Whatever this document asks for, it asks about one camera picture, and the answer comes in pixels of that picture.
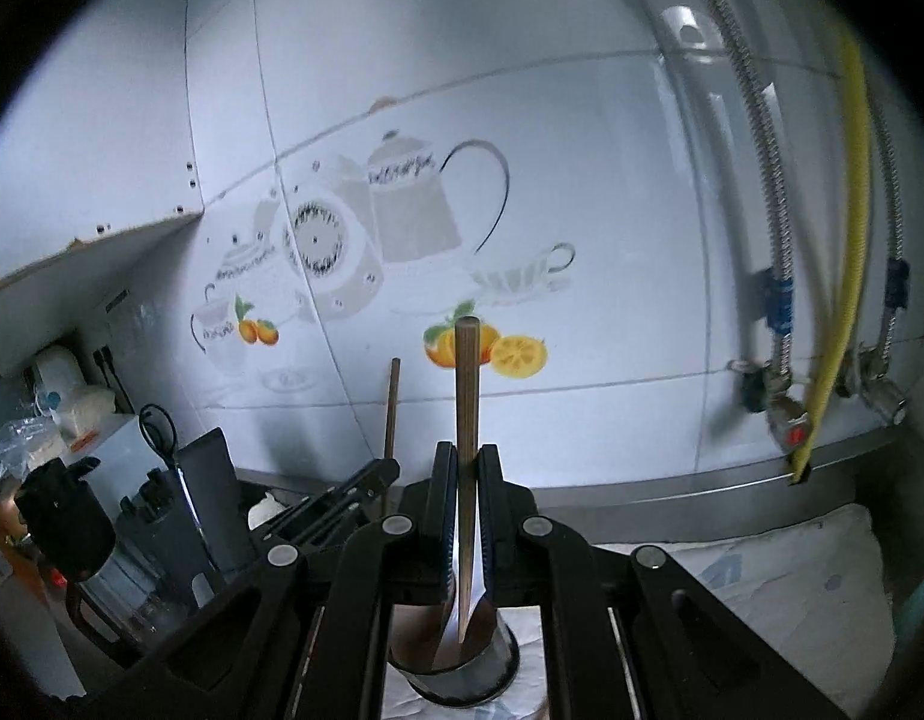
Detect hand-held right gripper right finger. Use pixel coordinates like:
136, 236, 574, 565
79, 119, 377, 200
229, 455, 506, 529
475, 442, 845, 720

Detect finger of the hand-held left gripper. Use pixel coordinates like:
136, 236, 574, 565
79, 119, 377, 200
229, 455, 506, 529
250, 486, 384, 563
319, 457, 401, 515

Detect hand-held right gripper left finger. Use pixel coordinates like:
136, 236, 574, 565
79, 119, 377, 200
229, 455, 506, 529
79, 442, 461, 720

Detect round-tipped brown wooden chopstick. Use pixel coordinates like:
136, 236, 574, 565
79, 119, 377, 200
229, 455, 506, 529
383, 358, 402, 518

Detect square-tipped wooden chopstick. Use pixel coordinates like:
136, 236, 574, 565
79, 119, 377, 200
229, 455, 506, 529
453, 317, 483, 644

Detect metal utensil holder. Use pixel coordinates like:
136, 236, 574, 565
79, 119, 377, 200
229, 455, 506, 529
385, 598, 521, 710

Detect black knife block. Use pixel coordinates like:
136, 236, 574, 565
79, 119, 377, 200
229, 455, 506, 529
173, 427, 254, 593

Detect white box appliance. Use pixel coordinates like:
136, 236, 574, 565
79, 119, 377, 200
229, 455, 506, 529
61, 412, 182, 518

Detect black-lidded blender jar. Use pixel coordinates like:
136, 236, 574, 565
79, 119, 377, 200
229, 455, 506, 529
13, 456, 185, 650

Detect white filled bag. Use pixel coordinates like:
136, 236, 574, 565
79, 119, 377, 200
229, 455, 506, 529
55, 384, 119, 440

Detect white electric kettle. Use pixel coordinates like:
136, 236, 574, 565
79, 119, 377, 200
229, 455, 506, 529
31, 345, 86, 415

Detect clear plastic bag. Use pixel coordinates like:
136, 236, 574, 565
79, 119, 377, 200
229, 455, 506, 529
0, 416, 64, 482

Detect plain metal valve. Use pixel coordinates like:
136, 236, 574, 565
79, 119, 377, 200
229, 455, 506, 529
837, 343, 911, 425

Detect black-handled scissors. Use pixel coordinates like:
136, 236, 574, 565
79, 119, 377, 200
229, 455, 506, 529
138, 403, 208, 541

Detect black wall plug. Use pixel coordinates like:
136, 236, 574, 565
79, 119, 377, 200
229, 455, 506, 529
93, 345, 129, 413

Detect red-handled metal valve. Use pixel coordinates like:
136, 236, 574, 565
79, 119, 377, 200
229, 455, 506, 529
739, 358, 814, 455

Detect wall cabinet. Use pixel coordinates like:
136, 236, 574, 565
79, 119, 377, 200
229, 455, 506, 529
0, 211, 204, 308

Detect blue hose tag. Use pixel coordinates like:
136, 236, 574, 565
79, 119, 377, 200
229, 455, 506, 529
762, 270, 797, 335
884, 259, 911, 310

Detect long braided metal hose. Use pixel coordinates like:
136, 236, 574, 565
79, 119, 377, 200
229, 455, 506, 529
670, 0, 797, 391

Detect yellow gas hose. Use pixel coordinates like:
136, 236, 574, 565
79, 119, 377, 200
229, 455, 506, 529
788, 19, 874, 485

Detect short braided metal hose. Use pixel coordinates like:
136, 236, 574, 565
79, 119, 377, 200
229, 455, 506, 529
867, 101, 909, 361

